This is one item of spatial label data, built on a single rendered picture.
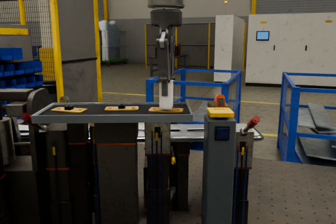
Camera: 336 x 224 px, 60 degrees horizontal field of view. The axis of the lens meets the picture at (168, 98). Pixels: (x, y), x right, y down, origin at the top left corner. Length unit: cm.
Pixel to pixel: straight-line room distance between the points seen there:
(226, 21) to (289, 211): 769
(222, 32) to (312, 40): 238
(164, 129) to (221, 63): 788
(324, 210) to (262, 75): 750
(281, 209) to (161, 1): 91
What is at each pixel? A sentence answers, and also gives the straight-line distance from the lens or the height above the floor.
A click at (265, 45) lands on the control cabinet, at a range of 862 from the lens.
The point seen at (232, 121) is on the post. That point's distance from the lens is 73.
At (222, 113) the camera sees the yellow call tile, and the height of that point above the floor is 116.
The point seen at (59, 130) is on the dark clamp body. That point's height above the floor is 108.
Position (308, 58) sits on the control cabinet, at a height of 83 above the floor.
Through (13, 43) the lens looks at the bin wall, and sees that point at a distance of 378.
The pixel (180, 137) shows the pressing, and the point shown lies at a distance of 102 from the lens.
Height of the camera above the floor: 134
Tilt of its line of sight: 11 degrees down
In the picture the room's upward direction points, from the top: straight up
